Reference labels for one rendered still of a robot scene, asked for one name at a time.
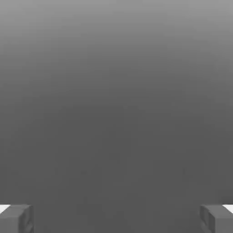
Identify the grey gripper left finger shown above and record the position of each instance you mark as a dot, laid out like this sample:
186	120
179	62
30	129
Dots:
12	220

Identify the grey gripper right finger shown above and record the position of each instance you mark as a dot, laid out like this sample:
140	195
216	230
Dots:
220	220

